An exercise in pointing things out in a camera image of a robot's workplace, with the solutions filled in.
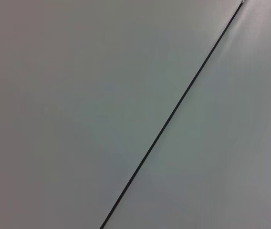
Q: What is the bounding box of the black wall panel seam strip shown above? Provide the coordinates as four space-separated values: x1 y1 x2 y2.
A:
99 0 245 229

